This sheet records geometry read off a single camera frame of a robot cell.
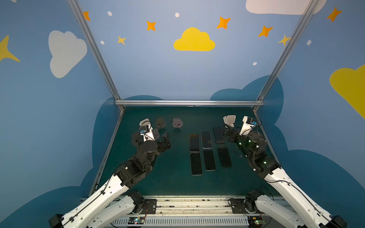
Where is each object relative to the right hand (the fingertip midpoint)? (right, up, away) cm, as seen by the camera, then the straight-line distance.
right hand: (231, 123), depth 73 cm
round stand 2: (-43, 0, +33) cm, 54 cm away
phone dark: (-17, -26, +16) cm, 35 cm away
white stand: (-53, +1, +29) cm, 60 cm away
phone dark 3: (+2, -23, +19) cm, 30 cm away
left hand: (-36, -5, -3) cm, 36 cm away
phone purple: (-17, -14, +27) cm, 35 cm away
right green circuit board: (+12, -50, -1) cm, 51 cm away
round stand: (-30, 0, +35) cm, 46 cm away
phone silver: (-9, -12, +29) cm, 33 cm away
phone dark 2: (-8, -25, +20) cm, 33 cm away
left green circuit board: (-49, -49, -2) cm, 70 cm away
